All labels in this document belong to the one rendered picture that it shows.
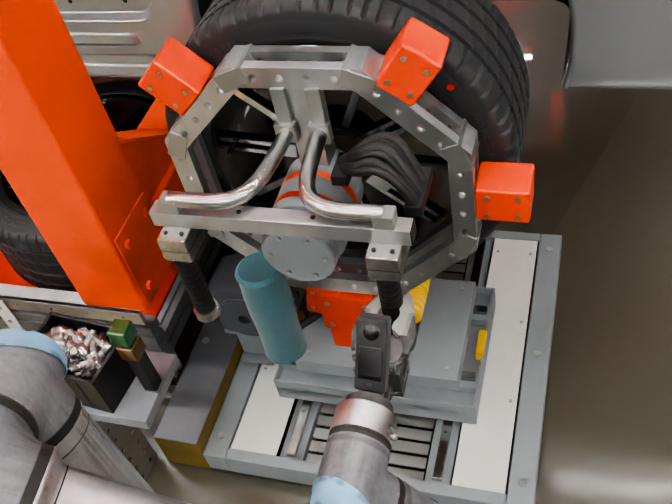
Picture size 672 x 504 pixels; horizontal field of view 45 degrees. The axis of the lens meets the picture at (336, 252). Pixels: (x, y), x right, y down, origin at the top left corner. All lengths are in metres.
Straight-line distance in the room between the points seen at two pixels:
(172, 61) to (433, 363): 0.95
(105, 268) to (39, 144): 0.33
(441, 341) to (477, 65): 0.83
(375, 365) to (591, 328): 1.19
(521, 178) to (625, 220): 1.20
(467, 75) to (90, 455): 0.78
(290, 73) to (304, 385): 0.96
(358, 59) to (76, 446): 0.67
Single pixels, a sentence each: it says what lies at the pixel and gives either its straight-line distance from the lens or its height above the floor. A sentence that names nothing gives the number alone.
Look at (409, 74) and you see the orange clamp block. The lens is 1.21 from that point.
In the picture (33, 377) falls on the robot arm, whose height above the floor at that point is 1.08.
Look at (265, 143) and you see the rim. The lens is 1.53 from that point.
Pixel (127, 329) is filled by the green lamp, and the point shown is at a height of 0.66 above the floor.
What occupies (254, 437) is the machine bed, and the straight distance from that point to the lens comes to 2.07.
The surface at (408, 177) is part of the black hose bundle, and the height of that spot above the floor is 1.00.
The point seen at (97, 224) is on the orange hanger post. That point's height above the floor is 0.80.
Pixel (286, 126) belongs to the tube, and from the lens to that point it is 1.32.
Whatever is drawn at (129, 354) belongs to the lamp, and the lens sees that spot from 1.64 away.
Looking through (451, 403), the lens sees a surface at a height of 0.17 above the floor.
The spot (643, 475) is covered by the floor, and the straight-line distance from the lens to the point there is 2.06.
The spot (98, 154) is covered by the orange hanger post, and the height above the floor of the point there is 0.90.
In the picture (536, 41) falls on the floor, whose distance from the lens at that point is 3.24.
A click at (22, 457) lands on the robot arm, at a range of 0.95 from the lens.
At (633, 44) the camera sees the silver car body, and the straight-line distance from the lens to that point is 1.71.
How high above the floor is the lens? 1.82
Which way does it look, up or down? 47 degrees down
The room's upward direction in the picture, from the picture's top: 14 degrees counter-clockwise
